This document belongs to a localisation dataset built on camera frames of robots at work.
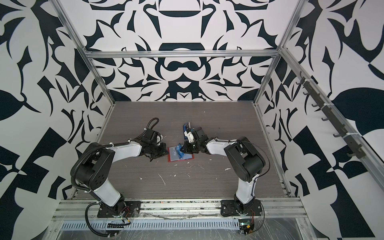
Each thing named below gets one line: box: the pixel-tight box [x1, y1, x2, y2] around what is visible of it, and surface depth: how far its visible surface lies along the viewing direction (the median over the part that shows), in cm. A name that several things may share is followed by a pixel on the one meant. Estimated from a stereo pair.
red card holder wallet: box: [167, 146, 195, 162], surface depth 93 cm
